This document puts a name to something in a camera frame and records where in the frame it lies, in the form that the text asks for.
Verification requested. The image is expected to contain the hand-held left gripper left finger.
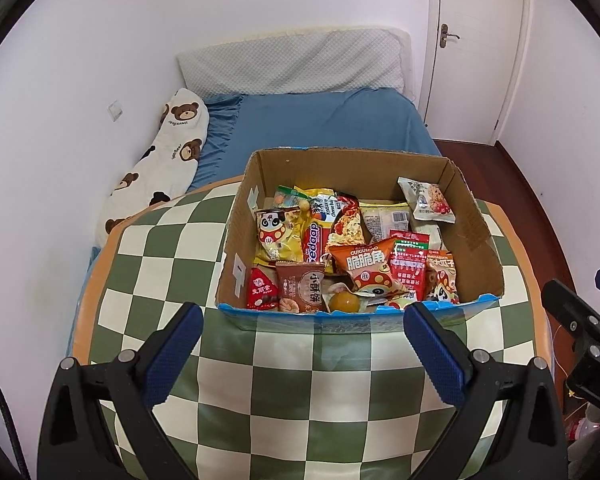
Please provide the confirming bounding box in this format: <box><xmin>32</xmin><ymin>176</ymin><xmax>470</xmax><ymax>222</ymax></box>
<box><xmin>37</xmin><ymin>301</ymin><xmax>204</xmax><ymax>480</ymax></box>

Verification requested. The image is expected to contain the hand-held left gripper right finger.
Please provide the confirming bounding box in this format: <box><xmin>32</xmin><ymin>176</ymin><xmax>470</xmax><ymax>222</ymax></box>
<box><xmin>403</xmin><ymin>301</ymin><xmax>568</xmax><ymax>480</ymax></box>

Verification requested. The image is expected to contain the clear bag of colourful candy balls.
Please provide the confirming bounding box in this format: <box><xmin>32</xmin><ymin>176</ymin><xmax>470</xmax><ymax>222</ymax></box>
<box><xmin>274</xmin><ymin>185</ymin><xmax>313</xmax><ymax>212</ymax></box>

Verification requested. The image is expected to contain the brown cardboard box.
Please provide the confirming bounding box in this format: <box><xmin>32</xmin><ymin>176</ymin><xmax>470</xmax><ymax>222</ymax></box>
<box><xmin>215</xmin><ymin>146</ymin><xmax>506</xmax><ymax>333</ymax></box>

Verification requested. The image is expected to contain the orange mushroom print snack packet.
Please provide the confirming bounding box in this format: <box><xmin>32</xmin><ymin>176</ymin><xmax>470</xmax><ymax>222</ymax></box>
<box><xmin>327</xmin><ymin>240</ymin><xmax>409</xmax><ymax>302</ymax></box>
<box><xmin>425</xmin><ymin>250</ymin><xmax>461</xmax><ymax>306</ymax></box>

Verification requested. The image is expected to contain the red and white snack packet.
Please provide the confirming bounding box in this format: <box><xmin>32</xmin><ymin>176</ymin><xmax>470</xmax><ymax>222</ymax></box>
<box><xmin>387</xmin><ymin>230</ymin><xmax>429</xmax><ymax>301</ymax></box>

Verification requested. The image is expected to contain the round orange jelly cup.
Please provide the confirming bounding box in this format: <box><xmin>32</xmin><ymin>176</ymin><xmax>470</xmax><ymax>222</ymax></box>
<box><xmin>328</xmin><ymin>291</ymin><xmax>356</xmax><ymax>314</ymax></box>

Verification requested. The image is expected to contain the small dark red snack packet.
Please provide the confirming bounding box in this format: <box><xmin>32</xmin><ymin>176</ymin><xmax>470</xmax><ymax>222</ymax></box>
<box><xmin>246</xmin><ymin>266</ymin><xmax>281</xmax><ymax>311</ymax></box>

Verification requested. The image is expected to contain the plain white snack packet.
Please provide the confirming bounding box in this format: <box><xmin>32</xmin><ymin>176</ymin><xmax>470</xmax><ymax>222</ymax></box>
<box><xmin>412</xmin><ymin>222</ymin><xmax>444</xmax><ymax>252</ymax></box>

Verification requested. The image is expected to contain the green checkered tablecloth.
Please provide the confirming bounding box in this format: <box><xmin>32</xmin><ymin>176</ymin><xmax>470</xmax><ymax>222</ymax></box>
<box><xmin>87</xmin><ymin>177</ymin><xmax>556</xmax><ymax>480</ymax></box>

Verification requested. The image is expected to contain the orange-rimmed round table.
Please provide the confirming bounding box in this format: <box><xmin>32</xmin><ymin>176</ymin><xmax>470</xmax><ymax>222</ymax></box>
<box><xmin>72</xmin><ymin>175</ymin><xmax>568</xmax><ymax>411</ymax></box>

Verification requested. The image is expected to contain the brown snack packet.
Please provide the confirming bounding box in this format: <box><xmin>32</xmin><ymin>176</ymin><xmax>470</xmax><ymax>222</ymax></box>
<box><xmin>275</xmin><ymin>260</ymin><xmax>327</xmax><ymax>314</ymax></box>

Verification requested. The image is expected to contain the clear silver snack packet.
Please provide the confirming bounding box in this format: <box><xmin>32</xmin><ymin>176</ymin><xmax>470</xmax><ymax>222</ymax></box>
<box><xmin>360</xmin><ymin>201</ymin><xmax>416</xmax><ymax>243</ymax></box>

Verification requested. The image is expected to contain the white cookie packet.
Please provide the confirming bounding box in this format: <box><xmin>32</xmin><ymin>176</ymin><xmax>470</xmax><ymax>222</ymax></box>
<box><xmin>397</xmin><ymin>176</ymin><xmax>457</xmax><ymax>224</ymax></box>

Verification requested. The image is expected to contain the yellow snack packet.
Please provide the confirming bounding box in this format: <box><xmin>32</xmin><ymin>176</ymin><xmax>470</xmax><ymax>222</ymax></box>
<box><xmin>254</xmin><ymin>208</ymin><xmax>307</xmax><ymax>264</ymax></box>

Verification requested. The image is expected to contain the red and white noodle packet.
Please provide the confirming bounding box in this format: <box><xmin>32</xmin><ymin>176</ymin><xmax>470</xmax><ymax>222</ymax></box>
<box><xmin>307</xmin><ymin>190</ymin><xmax>367</xmax><ymax>249</ymax></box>

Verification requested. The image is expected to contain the red wafer packet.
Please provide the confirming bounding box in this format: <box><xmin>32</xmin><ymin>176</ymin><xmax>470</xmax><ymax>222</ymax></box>
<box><xmin>302</xmin><ymin>220</ymin><xmax>327</xmax><ymax>264</ymax></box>

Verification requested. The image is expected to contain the white bear print pillow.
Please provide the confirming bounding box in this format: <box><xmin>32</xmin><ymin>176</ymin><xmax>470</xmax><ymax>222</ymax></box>
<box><xmin>95</xmin><ymin>87</ymin><xmax>211</xmax><ymax>248</ymax></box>

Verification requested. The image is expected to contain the blue bed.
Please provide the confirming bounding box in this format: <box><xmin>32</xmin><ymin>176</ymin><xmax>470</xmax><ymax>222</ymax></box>
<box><xmin>65</xmin><ymin>87</ymin><xmax>443</xmax><ymax>356</ymax></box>

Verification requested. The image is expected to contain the white door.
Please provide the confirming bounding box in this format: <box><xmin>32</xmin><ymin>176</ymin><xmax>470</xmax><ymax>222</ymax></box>
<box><xmin>427</xmin><ymin>0</ymin><xmax>527</xmax><ymax>147</ymax></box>

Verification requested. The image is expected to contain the white quilted pillow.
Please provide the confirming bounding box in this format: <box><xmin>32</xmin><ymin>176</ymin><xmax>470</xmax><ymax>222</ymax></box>
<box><xmin>175</xmin><ymin>26</ymin><xmax>412</xmax><ymax>97</ymax></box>

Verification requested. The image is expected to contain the black cable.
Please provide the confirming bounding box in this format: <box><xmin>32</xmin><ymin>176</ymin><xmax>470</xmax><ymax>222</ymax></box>
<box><xmin>0</xmin><ymin>355</ymin><xmax>31</xmax><ymax>480</ymax></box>

